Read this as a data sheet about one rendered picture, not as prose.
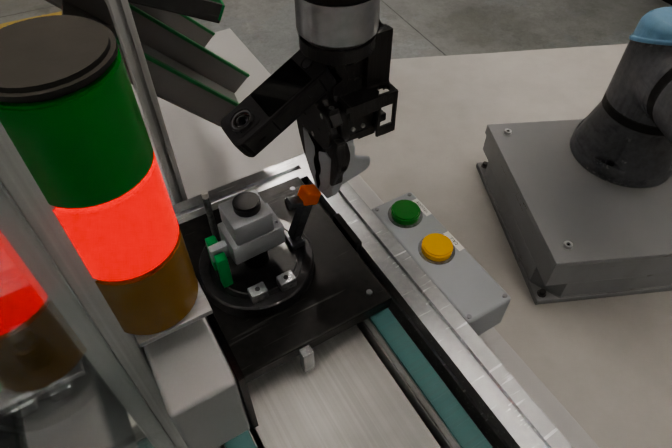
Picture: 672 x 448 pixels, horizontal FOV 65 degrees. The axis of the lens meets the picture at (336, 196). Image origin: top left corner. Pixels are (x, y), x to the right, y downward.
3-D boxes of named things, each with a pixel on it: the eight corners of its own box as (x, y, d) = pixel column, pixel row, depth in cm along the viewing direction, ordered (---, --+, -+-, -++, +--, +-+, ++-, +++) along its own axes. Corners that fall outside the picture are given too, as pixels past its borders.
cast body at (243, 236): (269, 218, 64) (263, 177, 59) (286, 242, 62) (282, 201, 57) (204, 247, 61) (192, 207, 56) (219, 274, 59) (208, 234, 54)
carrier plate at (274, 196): (299, 184, 79) (298, 174, 77) (391, 306, 65) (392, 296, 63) (139, 250, 70) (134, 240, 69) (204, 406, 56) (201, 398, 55)
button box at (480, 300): (406, 217, 81) (410, 189, 76) (501, 322, 69) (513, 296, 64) (368, 235, 79) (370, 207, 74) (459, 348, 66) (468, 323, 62)
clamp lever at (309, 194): (296, 230, 67) (314, 182, 63) (304, 240, 66) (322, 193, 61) (272, 234, 65) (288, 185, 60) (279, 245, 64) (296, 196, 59)
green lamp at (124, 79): (135, 114, 25) (100, 16, 21) (170, 180, 22) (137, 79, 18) (20, 151, 23) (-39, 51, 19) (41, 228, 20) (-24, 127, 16)
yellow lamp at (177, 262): (181, 246, 32) (161, 190, 28) (212, 309, 29) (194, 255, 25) (96, 282, 30) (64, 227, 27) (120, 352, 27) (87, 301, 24)
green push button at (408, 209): (407, 204, 76) (409, 194, 74) (424, 222, 73) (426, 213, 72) (384, 215, 74) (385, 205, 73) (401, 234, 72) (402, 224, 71)
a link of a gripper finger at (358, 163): (374, 196, 64) (378, 138, 57) (331, 215, 62) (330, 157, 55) (360, 180, 65) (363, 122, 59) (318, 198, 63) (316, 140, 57)
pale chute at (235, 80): (232, 93, 88) (249, 73, 86) (252, 142, 80) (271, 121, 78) (60, 0, 69) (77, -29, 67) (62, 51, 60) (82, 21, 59)
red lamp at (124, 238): (161, 189, 28) (135, 116, 25) (194, 254, 25) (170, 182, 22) (63, 225, 26) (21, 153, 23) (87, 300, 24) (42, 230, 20)
